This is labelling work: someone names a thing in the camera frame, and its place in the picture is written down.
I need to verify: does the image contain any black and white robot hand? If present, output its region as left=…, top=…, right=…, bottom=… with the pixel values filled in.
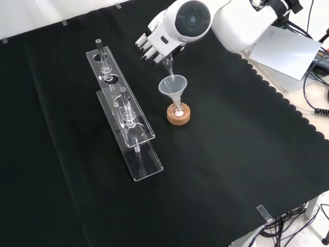
left=134, top=11, right=188, bottom=65

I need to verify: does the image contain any translucent plastic funnel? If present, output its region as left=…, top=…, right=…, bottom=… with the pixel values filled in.
left=158, top=75, right=188, bottom=111

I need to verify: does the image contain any small glass round-bottom flask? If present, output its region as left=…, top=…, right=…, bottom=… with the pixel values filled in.
left=171, top=101, right=186, bottom=117

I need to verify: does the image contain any clear acrylic funnel stand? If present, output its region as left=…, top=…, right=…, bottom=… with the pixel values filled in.
left=85, top=39, right=165, bottom=183

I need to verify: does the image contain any black bench cloth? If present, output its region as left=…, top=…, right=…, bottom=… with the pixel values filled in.
left=0, top=0, right=329, bottom=247

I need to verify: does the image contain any pale board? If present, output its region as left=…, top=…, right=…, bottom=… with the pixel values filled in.
left=247, top=25, right=322, bottom=81

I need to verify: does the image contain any black power adapter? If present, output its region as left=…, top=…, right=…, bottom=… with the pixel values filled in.
left=312, top=47, right=329, bottom=72

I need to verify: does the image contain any grey table leg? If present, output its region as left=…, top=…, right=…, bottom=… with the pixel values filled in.
left=305, top=195, right=321, bottom=227

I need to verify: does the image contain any cork ring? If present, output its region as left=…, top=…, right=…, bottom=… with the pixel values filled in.
left=166, top=102, right=192, bottom=126

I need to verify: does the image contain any black cable with coiled end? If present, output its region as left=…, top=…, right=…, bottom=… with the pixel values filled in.
left=302, top=68, right=329, bottom=117

